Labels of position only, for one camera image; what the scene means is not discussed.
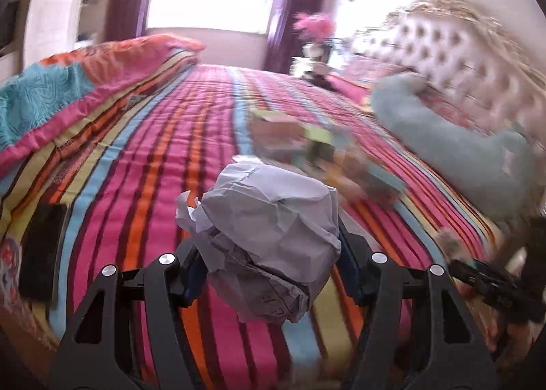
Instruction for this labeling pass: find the tufted cream headboard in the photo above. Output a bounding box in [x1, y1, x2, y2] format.
[352, 0, 545, 144]

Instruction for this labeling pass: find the folded colourful quilt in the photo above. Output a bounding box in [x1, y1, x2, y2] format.
[1, 33, 206, 176]

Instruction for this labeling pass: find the pink white box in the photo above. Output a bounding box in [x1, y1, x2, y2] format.
[248, 109, 305, 163]

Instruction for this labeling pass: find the striped colourful bedspread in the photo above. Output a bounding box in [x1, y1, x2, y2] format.
[1, 53, 503, 389]

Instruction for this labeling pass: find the lime green box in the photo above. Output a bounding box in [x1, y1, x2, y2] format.
[304, 124, 337, 164]

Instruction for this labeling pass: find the purple curtain right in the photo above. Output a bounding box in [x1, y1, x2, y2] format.
[263, 0, 323, 74]

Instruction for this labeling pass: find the grey paper ball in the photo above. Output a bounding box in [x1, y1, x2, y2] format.
[175, 162, 342, 324]

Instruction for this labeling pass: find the pink feather flowers vase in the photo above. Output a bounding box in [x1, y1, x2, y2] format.
[293, 12, 336, 63]

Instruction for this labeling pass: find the light blue long plush pillow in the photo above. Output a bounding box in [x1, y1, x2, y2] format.
[370, 75, 538, 221]

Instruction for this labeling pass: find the black smartphone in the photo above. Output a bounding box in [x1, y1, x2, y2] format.
[18, 203, 68, 303]

